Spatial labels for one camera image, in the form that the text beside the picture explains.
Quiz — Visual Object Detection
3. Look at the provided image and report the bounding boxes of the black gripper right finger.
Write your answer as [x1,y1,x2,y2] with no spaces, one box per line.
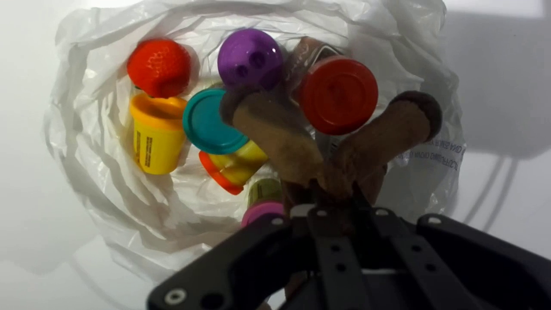
[355,193,551,310]

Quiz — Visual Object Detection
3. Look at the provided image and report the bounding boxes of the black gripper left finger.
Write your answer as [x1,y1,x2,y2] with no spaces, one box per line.
[146,205,368,310]

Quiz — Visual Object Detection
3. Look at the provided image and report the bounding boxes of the brown plush toy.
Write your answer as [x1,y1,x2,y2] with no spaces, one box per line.
[220,90,442,210]

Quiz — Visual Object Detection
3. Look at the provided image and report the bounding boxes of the teal lid play-doh tub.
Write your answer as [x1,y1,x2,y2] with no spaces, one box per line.
[182,88,267,164]

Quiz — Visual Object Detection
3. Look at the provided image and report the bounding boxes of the red lid spice jar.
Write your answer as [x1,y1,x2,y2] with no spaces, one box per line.
[286,36,379,135]

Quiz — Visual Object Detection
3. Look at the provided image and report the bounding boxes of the purple lid play-doh tub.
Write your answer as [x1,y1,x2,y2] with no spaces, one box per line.
[217,28,284,90]

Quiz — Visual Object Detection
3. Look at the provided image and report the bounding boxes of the small red lid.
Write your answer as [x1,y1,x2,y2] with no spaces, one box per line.
[126,38,191,98]

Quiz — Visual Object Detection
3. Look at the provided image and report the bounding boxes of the pink lid play-doh tub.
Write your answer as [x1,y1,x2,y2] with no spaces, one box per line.
[241,179,286,226]

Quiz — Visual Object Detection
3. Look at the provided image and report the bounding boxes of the orange lid yellow tub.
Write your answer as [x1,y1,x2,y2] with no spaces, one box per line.
[198,152,265,195]

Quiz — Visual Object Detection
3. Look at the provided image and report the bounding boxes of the clear plastic bag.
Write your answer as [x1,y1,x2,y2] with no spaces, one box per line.
[45,0,465,278]

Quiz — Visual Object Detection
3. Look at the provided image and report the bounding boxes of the small yellow tub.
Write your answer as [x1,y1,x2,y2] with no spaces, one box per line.
[129,92,186,176]

